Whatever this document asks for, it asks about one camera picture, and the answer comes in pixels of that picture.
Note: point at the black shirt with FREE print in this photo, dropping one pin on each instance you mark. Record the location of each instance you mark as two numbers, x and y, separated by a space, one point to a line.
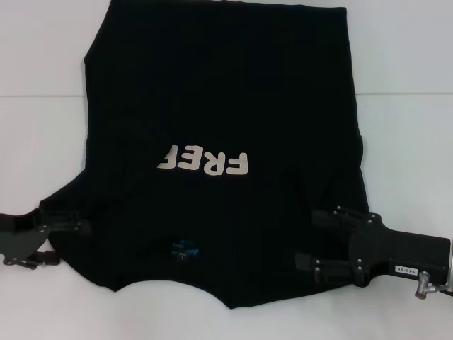
219 88

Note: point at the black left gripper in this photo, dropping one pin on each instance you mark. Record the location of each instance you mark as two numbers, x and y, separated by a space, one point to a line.
21 241

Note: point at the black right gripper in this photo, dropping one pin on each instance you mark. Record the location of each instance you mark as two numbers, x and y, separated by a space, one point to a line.
407 253

